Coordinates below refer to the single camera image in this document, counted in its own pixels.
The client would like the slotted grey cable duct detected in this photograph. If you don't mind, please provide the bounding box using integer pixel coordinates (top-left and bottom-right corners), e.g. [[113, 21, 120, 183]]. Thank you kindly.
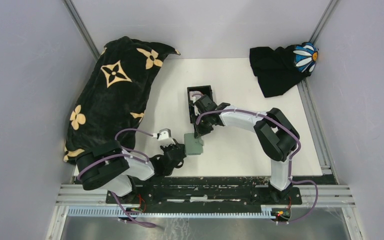
[[66, 206, 281, 220]]

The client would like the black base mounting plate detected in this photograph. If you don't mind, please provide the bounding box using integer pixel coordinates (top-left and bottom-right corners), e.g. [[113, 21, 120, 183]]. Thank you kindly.
[[118, 176, 303, 214]]

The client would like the aluminium rail frame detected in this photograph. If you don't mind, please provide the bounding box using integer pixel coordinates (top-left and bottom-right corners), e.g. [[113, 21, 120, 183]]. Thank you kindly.
[[45, 165, 367, 240]]

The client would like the black plastic bin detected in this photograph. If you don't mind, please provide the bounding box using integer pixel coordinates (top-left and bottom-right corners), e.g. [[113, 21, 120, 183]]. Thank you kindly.
[[186, 85, 214, 125]]

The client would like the black cloth with daisy print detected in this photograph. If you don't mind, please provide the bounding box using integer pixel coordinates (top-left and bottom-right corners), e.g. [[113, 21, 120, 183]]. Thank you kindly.
[[249, 42, 319, 98]]

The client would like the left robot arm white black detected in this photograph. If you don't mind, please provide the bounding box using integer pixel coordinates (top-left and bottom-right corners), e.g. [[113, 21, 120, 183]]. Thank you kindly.
[[75, 140, 186, 204]]

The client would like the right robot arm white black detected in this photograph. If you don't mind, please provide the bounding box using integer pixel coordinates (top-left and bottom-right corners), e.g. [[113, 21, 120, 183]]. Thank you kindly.
[[191, 94, 302, 204]]

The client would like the black blanket with tan flowers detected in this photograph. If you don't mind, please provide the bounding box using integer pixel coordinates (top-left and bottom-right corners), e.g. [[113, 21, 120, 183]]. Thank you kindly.
[[63, 36, 180, 164]]

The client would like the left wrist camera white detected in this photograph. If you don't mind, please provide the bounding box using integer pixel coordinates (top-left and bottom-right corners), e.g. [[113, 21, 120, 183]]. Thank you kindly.
[[152, 128, 175, 147]]

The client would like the green leather card holder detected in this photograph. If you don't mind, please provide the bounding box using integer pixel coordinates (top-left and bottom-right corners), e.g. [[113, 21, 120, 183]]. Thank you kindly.
[[183, 133, 204, 156]]

